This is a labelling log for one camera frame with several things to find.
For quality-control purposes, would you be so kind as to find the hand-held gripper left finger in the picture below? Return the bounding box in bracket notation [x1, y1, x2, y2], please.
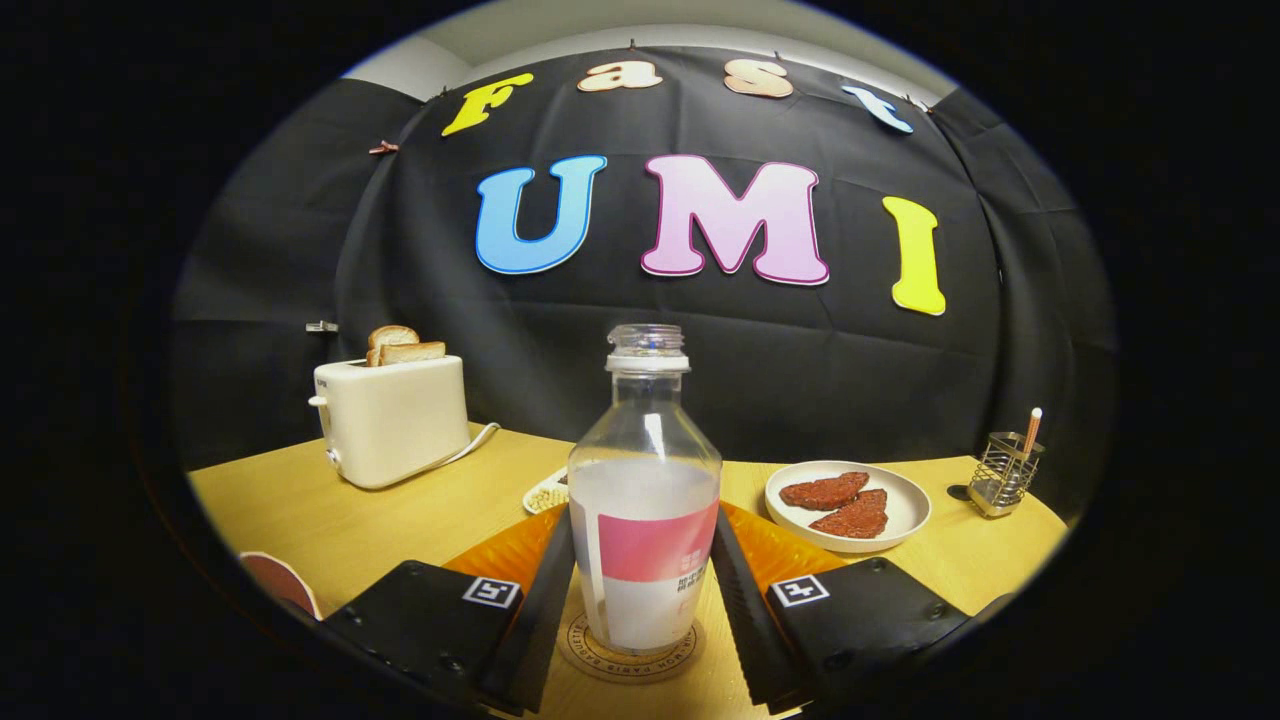
[322, 503, 578, 716]

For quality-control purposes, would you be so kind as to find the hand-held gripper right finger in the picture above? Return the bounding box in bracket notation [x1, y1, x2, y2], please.
[708, 503, 971, 716]

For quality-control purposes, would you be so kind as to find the round wooden coaster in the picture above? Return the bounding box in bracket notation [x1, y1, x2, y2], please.
[557, 595, 706, 686]

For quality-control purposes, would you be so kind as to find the clear juice bottle red label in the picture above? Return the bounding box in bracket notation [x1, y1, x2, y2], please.
[568, 324, 723, 656]

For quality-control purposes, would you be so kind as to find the cream cup with wooden handle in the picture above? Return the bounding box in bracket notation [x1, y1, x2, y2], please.
[238, 551, 323, 621]

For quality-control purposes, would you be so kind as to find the white divided dish with beans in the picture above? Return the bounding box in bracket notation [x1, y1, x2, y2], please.
[522, 466, 571, 516]

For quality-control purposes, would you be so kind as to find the brown meat patty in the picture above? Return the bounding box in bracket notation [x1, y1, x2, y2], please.
[808, 489, 889, 539]
[779, 472, 871, 511]

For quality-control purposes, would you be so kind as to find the white round plate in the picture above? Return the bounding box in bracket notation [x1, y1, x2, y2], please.
[765, 460, 933, 554]

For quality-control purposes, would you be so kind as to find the wooden table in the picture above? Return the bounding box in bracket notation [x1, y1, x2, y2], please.
[188, 425, 1069, 720]

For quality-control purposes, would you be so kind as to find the cream toaster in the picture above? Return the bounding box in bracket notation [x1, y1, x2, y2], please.
[308, 355, 471, 491]

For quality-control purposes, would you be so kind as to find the toast slice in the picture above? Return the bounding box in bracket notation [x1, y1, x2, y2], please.
[365, 325, 421, 366]
[378, 341, 448, 368]

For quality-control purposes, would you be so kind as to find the white toaster cable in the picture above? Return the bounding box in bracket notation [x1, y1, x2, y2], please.
[410, 422, 501, 481]

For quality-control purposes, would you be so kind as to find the metal wire holder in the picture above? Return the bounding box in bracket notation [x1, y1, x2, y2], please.
[967, 430, 1046, 518]

